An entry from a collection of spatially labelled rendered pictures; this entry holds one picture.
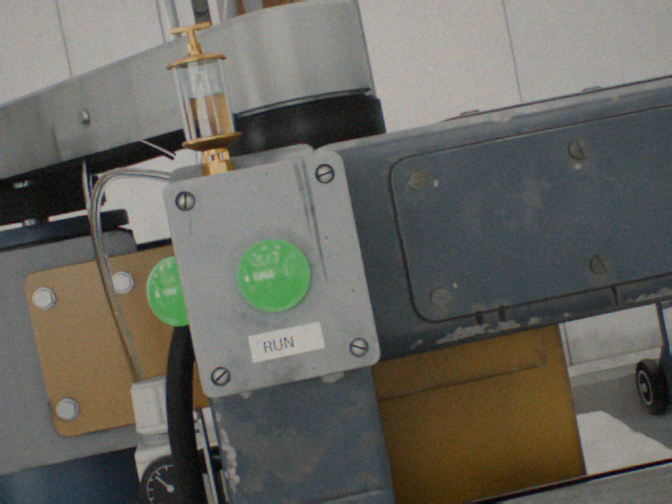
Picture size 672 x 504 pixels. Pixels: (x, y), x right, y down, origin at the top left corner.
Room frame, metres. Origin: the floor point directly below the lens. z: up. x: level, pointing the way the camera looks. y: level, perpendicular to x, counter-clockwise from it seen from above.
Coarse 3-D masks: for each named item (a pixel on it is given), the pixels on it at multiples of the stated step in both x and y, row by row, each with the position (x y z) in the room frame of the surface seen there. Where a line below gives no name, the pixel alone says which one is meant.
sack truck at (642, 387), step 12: (660, 312) 5.56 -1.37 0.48; (660, 324) 5.57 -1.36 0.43; (648, 360) 5.68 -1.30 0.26; (660, 360) 5.63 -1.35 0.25; (636, 372) 5.78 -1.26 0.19; (648, 372) 5.62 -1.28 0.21; (660, 372) 5.61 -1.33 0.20; (648, 384) 5.65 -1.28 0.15; (660, 384) 5.58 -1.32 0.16; (648, 396) 5.68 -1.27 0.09; (660, 396) 5.58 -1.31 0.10; (648, 408) 5.70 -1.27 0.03; (660, 408) 5.61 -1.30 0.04
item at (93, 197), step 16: (144, 144) 0.89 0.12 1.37; (112, 176) 0.66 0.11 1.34; (128, 176) 0.66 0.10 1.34; (144, 176) 0.65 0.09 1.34; (160, 176) 0.65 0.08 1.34; (96, 192) 0.67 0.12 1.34; (96, 208) 0.68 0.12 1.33; (96, 224) 0.69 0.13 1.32; (96, 240) 0.70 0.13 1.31; (96, 256) 0.71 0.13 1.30; (112, 288) 0.73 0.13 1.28; (112, 304) 0.74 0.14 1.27; (128, 336) 0.76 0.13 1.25; (128, 352) 0.77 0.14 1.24
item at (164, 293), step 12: (156, 264) 0.53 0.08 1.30; (168, 264) 0.52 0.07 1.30; (156, 276) 0.52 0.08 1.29; (168, 276) 0.52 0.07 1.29; (156, 288) 0.52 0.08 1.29; (168, 288) 0.52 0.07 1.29; (180, 288) 0.52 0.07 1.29; (156, 300) 0.52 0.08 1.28; (168, 300) 0.52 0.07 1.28; (180, 300) 0.52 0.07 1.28; (156, 312) 0.52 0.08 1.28; (168, 312) 0.52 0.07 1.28; (180, 312) 0.52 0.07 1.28; (180, 324) 0.52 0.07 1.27
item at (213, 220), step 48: (192, 192) 0.51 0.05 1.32; (240, 192) 0.51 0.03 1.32; (288, 192) 0.51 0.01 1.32; (336, 192) 0.51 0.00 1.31; (192, 240) 0.51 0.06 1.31; (240, 240) 0.51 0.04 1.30; (288, 240) 0.51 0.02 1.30; (336, 240) 0.51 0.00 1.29; (192, 288) 0.51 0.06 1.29; (336, 288) 0.51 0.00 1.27; (192, 336) 0.51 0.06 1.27; (240, 336) 0.51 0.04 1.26; (336, 336) 0.51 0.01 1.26; (240, 384) 0.51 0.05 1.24
